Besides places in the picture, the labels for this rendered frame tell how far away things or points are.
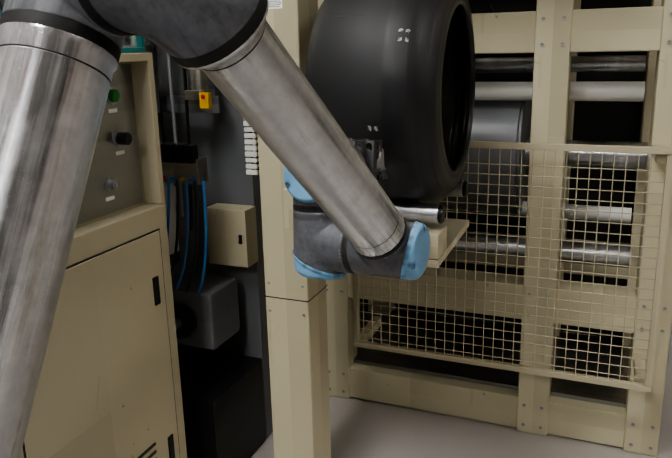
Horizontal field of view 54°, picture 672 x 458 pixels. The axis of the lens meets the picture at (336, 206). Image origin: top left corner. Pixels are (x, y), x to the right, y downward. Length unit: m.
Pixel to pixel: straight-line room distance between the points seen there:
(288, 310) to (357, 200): 0.95
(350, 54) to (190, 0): 0.78
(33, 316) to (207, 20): 0.31
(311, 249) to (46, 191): 0.52
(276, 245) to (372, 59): 0.61
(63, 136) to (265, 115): 0.21
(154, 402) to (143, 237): 0.43
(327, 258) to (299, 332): 0.76
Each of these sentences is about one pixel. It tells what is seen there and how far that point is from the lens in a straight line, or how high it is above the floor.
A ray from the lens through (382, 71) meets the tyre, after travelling 1.34.
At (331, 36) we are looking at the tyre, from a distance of 1.40.
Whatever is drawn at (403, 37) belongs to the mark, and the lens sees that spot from 1.35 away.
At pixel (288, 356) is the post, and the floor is 0.45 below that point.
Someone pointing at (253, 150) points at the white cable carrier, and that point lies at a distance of 1.71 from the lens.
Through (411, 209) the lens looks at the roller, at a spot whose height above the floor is 0.91.
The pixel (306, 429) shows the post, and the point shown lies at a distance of 1.93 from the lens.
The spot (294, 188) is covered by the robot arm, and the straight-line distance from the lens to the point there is 1.05.
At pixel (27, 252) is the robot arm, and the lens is 0.65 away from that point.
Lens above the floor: 1.27
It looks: 14 degrees down
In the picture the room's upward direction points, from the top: 1 degrees counter-clockwise
